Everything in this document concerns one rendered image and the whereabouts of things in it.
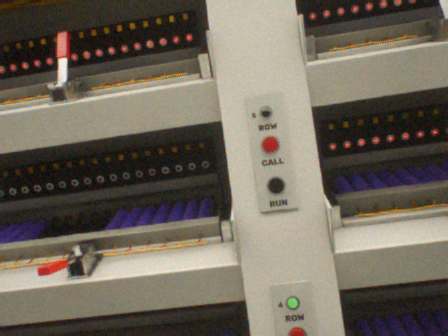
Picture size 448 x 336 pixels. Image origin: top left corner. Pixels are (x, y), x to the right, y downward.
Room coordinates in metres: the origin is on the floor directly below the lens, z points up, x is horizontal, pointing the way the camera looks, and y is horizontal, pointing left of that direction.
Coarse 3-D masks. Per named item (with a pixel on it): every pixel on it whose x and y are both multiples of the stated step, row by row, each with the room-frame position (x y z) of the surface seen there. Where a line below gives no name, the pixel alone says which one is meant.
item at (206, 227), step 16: (160, 224) 0.47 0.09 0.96; (176, 224) 0.46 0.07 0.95; (192, 224) 0.45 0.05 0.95; (208, 224) 0.45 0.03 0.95; (32, 240) 0.48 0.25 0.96; (48, 240) 0.47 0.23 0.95; (64, 240) 0.47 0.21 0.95; (80, 240) 0.46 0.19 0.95; (96, 240) 0.46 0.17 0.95; (112, 240) 0.46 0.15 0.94; (128, 240) 0.46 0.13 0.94; (144, 240) 0.46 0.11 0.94; (160, 240) 0.46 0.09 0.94; (176, 240) 0.46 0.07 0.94; (0, 256) 0.47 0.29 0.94; (16, 256) 0.47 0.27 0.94; (32, 256) 0.47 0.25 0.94; (48, 256) 0.46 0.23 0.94; (64, 256) 0.46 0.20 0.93
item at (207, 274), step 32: (96, 192) 0.58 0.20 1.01; (128, 192) 0.58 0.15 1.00; (224, 224) 0.44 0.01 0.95; (128, 256) 0.45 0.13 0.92; (160, 256) 0.44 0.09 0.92; (192, 256) 0.43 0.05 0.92; (224, 256) 0.42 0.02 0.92; (0, 288) 0.43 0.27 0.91; (32, 288) 0.42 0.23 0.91; (64, 288) 0.42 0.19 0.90; (96, 288) 0.42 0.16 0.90; (128, 288) 0.42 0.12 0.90; (160, 288) 0.41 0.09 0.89; (192, 288) 0.41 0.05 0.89; (224, 288) 0.41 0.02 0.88; (0, 320) 0.44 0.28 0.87; (32, 320) 0.44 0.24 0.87
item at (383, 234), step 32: (320, 128) 0.54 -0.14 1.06; (352, 128) 0.54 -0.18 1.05; (384, 128) 0.54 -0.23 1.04; (416, 128) 0.54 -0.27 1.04; (352, 160) 0.55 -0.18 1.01; (384, 160) 0.55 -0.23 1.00; (416, 160) 0.53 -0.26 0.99; (352, 192) 0.47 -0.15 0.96; (384, 192) 0.45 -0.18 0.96; (416, 192) 0.45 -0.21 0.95; (352, 224) 0.44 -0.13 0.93; (384, 224) 0.43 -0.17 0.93; (416, 224) 0.42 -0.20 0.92; (352, 256) 0.39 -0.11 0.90; (384, 256) 0.39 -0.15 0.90; (416, 256) 0.39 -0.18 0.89; (352, 288) 0.41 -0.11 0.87
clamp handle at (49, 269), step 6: (78, 246) 0.42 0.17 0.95; (78, 252) 0.43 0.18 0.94; (72, 258) 0.41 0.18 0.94; (78, 258) 0.42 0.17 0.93; (48, 264) 0.37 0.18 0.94; (54, 264) 0.37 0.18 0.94; (60, 264) 0.38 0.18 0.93; (66, 264) 0.39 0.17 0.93; (42, 270) 0.36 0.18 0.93; (48, 270) 0.36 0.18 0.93; (54, 270) 0.37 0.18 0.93
